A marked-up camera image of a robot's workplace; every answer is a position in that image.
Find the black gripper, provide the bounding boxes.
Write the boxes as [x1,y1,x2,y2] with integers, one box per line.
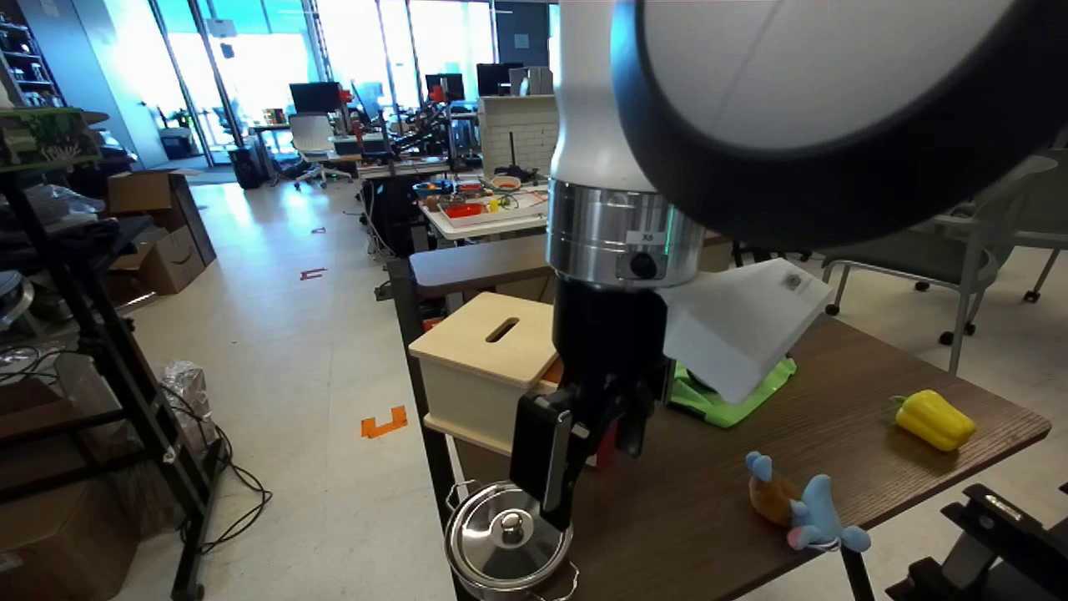
[508,278,676,535]

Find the small steel pot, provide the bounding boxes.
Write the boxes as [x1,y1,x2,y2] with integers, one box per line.
[444,546,584,601]

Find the green cloth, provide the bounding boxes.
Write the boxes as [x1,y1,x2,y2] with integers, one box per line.
[665,355,801,435]

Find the wooden box with red drawer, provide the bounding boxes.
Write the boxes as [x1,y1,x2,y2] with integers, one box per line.
[406,289,560,457]

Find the blue plush toy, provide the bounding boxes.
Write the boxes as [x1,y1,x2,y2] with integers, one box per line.
[741,447,875,556]

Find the white workbench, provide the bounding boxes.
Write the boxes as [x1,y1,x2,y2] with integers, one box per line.
[412,169,555,249]

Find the red tray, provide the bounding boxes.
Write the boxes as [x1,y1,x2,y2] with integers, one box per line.
[440,198,491,224]

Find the white pegboard panel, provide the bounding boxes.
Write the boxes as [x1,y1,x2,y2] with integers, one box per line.
[478,90,560,184]

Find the yellow toy bell pepper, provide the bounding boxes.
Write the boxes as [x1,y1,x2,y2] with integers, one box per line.
[891,388,980,454]

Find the clear plastic bag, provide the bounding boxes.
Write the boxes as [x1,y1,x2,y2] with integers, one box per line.
[154,357,221,450]

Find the white office chair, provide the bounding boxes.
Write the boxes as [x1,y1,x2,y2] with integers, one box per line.
[288,109,340,185]

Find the grey chair with casters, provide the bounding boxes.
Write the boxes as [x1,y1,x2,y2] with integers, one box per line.
[817,150,1068,377]

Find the black computer monitor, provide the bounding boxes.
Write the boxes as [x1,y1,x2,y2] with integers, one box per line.
[288,75,348,115]

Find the stacked cardboard boxes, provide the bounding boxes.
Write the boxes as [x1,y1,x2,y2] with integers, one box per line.
[104,166,221,300]

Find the black metal rack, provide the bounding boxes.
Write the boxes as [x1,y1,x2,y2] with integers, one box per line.
[0,162,221,601]

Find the wooden table with black frame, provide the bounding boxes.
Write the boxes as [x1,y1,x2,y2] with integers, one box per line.
[382,234,1053,601]

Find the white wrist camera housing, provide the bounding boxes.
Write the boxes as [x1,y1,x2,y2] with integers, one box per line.
[662,252,835,408]

